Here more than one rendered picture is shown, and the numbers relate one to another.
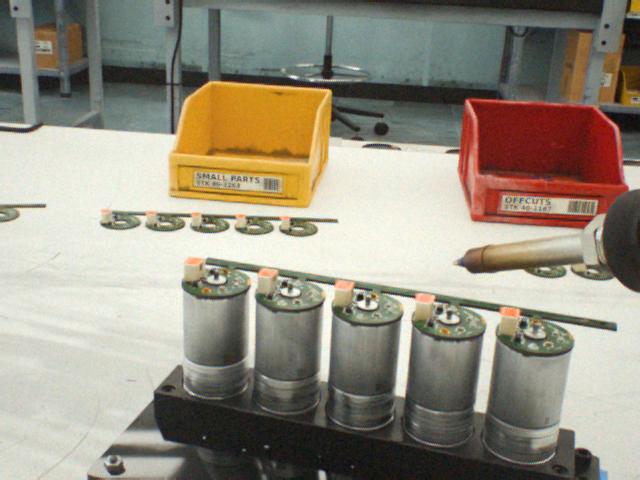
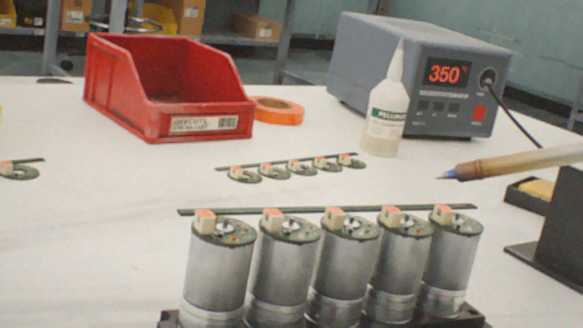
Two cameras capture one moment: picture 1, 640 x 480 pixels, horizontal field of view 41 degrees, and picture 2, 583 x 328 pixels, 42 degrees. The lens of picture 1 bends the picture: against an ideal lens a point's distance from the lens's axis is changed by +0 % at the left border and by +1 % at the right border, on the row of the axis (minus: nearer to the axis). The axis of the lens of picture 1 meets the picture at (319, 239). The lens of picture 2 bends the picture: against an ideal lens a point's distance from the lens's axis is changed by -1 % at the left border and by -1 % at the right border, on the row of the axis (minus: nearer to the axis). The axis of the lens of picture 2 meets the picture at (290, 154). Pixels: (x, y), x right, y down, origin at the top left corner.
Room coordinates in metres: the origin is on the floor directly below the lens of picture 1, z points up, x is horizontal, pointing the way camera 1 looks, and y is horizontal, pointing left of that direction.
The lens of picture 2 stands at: (0.08, 0.21, 0.92)
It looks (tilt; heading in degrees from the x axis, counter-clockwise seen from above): 17 degrees down; 314
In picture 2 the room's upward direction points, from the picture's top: 10 degrees clockwise
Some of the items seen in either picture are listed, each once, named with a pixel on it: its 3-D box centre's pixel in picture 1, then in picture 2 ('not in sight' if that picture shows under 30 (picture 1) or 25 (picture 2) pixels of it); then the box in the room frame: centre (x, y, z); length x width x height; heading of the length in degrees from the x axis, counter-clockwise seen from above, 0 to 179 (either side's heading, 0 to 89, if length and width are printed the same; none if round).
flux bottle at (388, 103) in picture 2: not in sight; (390, 95); (0.48, -0.30, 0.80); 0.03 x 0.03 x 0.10
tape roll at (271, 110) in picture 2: not in sight; (272, 109); (0.58, -0.27, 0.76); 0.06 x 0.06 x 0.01
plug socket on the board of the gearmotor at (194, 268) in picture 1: (196, 269); (206, 221); (0.28, 0.04, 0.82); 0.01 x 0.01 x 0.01; 74
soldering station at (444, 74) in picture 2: not in sight; (414, 76); (0.55, -0.42, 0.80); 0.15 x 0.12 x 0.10; 162
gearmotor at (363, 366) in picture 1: (363, 369); (339, 279); (0.26, -0.02, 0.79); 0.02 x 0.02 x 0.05
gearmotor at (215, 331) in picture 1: (216, 342); (215, 288); (0.28, 0.04, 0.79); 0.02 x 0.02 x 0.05
